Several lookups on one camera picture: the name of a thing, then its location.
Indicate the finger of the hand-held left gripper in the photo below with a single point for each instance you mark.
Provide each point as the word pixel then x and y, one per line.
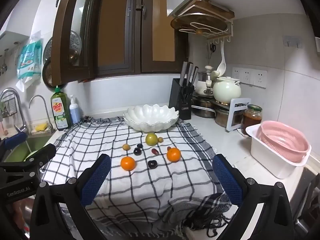
pixel 15 139
pixel 42 155

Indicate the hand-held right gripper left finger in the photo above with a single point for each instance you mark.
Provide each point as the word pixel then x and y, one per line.
pixel 96 180

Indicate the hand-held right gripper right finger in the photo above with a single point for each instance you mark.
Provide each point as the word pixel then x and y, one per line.
pixel 228 180

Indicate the orange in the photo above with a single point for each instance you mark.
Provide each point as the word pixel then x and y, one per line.
pixel 173 154
pixel 128 163

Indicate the small yellow fruit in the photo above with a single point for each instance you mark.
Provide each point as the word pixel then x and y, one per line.
pixel 126 147

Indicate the dark plum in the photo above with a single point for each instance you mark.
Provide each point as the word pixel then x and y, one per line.
pixel 137 151
pixel 140 145
pixel 152 164

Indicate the green round fruit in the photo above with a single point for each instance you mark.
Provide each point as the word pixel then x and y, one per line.
pixel 151 139

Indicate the small tan fruit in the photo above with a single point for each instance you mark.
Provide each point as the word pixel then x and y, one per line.
pixel 160 139

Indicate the white scalloped bowl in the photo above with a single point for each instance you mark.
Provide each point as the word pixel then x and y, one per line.
pixel 150 120

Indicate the kitchen sink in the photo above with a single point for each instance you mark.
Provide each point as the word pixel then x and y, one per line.
pixel 37 143

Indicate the large steel faucet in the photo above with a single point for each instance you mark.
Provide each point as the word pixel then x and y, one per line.
pixel 22 116

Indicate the yellow sponge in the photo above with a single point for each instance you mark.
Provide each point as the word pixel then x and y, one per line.
pixel 41 127

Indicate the small steel faucet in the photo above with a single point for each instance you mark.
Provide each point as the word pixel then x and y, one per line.
pixel 49 120

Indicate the white plastic basin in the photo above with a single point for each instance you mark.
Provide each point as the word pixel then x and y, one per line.
pixel 265 155

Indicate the green dish soap bottle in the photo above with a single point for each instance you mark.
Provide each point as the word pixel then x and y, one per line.
pixel 60 110

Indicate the blue pump soap bottle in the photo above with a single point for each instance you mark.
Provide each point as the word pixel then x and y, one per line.
pixel 74 112

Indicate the black white checked cloth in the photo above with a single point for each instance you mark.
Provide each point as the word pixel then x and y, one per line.
pixel 150 192

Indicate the glass jar of sauce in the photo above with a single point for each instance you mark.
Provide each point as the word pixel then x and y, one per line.
pixel 251 122

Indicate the white lid rack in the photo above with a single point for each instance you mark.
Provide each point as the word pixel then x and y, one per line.
pixel 230 115

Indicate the pink colander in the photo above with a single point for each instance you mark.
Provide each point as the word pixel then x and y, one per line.
pixel 282 140

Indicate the dark round strainer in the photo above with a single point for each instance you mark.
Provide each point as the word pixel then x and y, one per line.
pixel 47 76

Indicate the large steel pot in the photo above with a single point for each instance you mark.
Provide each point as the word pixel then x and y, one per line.
pixel 203 108

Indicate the blue green plastic bag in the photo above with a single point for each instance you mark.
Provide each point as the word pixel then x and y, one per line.
pixel 28 62

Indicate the gas stove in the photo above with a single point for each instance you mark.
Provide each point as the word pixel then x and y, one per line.
pixel 310 200

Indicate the cream ceramic pot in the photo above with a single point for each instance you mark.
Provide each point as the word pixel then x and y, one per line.
pixel 226 91

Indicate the open brown window sash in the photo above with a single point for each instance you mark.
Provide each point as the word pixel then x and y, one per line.
pixel 60 55

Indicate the small white pot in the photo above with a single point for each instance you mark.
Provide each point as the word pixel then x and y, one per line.
pixel 202 88

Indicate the black knife block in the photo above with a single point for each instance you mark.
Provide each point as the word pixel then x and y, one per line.
pixel 178 97

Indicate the steel steamer pot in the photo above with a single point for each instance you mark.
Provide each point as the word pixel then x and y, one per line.
pixel 203 77

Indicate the perforated steel steamer plate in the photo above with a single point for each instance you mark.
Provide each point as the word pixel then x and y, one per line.
pixel 75 42

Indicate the white ladle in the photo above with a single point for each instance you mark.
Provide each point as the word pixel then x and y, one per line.
pixel 222 66

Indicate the hanging scissors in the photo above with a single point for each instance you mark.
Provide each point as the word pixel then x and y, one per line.
pixel 212 47

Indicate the round dark cutting board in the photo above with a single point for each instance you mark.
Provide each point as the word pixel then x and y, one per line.
pixel 185 23

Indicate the square wooden cutting board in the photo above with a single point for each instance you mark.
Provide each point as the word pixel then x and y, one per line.
pixel 207 6

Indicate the white wall socket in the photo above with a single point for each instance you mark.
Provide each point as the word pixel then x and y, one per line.
pixel 260 78
pixel 236 73
pixel 246 76

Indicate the brown window frame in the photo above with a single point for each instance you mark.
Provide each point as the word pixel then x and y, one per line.
pixel 136 42

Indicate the metal wall hook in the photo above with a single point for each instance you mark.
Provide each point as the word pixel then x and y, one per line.
pixel 292 39

